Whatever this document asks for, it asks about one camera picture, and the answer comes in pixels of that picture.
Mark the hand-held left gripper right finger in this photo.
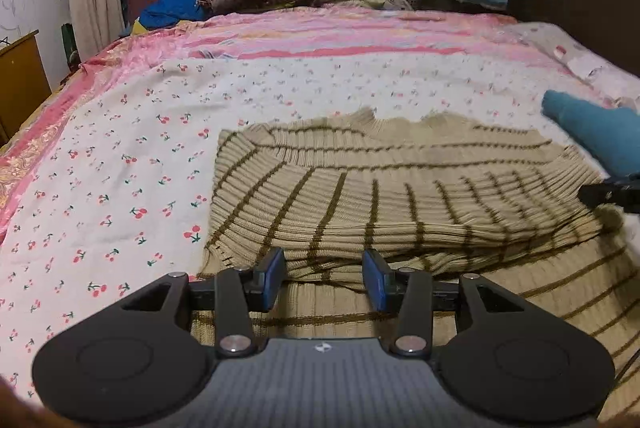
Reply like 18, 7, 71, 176
361, 249, 531, 356

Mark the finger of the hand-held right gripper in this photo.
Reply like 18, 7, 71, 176
577, 175, 640, 215

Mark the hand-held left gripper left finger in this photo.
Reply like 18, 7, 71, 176
120, 247, 287, 356

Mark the beige striped knit sweater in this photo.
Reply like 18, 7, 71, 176
192, 107, 640, 419

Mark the teal fleece garment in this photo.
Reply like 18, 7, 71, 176
541, 89, 640, 181

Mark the pink dotted pillow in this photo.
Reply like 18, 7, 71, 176
515, 22, 640, 106

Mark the cherry print bed sheet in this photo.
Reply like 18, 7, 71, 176
0, 50, 640, 409

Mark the dark wooden nightstand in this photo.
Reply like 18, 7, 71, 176
417, 0, 511, 15

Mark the pink satin bedspread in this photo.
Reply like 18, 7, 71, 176
0, 3, 566, 249

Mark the crumpled blue cloth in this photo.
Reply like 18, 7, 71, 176
132, 0, 208, 31

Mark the green bag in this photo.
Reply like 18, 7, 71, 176
61, 23, 81, 74

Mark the wooden desk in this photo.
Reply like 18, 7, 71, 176
0, 30, 53, 146

